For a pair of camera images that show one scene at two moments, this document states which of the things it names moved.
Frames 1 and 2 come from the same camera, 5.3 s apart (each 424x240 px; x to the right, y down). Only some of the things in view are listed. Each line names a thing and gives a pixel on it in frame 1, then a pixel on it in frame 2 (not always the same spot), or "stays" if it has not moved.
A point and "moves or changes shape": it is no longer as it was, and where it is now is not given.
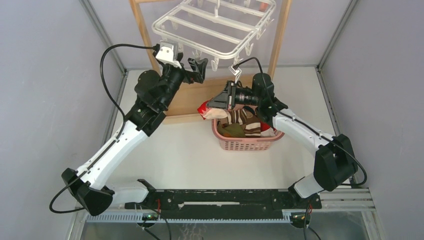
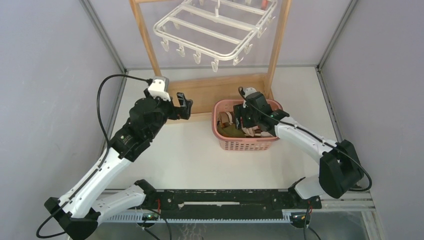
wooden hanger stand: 197,91 stays
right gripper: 226,99 to 240,111
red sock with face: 211,113 to 224,119
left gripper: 197,76 to 180,112
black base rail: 224,204 stays
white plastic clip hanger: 223,28 stays
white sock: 269,132 stays
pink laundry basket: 245,144 stays
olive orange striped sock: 233,130 stays
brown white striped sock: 251,123 moves or changes shape
